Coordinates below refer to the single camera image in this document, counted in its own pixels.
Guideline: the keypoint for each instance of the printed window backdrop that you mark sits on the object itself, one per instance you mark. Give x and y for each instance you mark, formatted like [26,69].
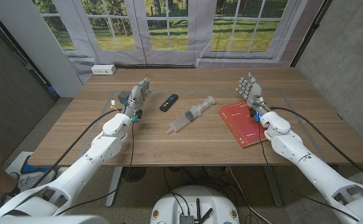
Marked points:
[131,31]

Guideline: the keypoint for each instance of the grey radio box with antennas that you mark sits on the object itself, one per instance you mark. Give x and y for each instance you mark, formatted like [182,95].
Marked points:
[186,219]

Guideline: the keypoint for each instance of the grey sneaker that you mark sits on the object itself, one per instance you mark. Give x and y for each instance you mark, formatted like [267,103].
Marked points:
[35,182]

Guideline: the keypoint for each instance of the black round floor foot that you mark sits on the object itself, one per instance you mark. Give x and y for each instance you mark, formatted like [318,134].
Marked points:
[134,174]

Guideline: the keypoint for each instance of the white table leg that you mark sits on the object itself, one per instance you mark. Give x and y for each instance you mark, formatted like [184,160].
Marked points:
[113,189]
[273,189]

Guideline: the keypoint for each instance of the red notebook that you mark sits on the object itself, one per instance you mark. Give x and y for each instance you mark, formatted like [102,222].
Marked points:
[240,124]

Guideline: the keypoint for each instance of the black backdrop stand pole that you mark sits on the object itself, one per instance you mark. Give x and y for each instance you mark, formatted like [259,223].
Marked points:
[309,34]

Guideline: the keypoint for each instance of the small grey cube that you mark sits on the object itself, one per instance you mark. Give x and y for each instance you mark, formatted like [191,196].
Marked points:
[123,96]

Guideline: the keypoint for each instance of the white power strip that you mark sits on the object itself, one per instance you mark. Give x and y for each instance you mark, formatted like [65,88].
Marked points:
[103,69]

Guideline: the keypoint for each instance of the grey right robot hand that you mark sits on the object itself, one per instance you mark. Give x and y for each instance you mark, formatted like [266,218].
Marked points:
[254,93]

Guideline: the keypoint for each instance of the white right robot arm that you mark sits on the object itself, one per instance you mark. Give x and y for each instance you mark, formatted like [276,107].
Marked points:
[318,174]

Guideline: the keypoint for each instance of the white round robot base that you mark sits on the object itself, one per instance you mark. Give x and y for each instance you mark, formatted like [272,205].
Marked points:
[172,205]

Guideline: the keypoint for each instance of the large clear plastic syringe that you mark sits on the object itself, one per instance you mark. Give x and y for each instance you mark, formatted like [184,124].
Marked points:
[191,114]

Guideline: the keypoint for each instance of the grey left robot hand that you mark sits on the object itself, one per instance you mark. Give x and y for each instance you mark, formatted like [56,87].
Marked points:
[135,99]

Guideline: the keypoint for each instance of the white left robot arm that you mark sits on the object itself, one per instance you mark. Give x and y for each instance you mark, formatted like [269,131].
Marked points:
[76,177]

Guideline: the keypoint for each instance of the black TV remote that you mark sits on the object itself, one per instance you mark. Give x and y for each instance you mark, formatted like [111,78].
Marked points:
[168,103]

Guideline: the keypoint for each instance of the white pillar panel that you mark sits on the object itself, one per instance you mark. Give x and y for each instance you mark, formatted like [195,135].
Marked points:
[38,40]

